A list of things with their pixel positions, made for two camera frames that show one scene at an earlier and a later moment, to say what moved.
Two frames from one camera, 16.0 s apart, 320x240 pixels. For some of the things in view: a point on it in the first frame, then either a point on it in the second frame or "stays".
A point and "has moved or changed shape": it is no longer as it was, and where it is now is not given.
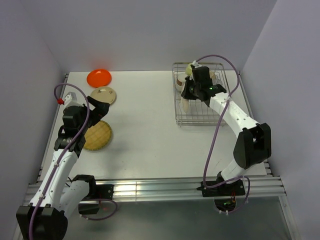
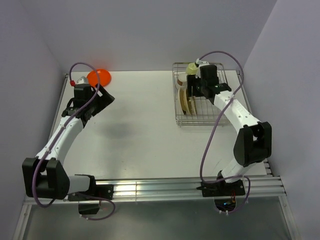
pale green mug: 189,70 stays
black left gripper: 100,110 to 104,100
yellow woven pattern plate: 98,136 to 194,99
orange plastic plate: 99,78 stays
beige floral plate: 104,94 has moved or changed shape
